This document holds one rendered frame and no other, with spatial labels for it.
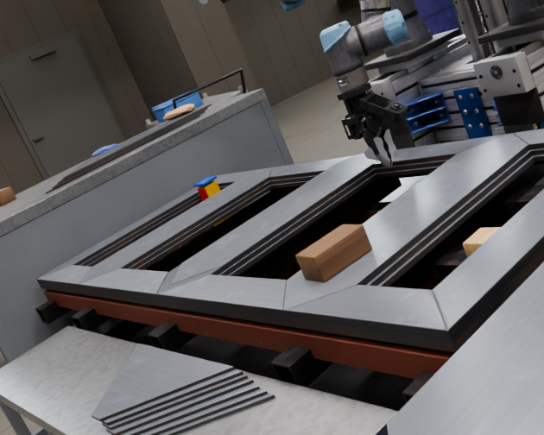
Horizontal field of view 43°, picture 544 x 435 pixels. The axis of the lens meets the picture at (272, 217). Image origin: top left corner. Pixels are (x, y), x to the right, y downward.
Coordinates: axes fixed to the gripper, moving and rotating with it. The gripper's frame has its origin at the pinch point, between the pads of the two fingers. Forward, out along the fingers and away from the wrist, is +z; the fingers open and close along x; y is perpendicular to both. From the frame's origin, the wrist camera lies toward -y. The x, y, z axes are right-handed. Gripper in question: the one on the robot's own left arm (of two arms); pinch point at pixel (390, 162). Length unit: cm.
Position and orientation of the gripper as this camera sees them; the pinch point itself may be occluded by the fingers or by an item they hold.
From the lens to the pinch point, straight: 171.6
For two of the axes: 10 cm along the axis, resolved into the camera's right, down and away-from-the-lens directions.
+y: -6.0, 0.3, 8.0
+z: 3.8, 8.9, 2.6
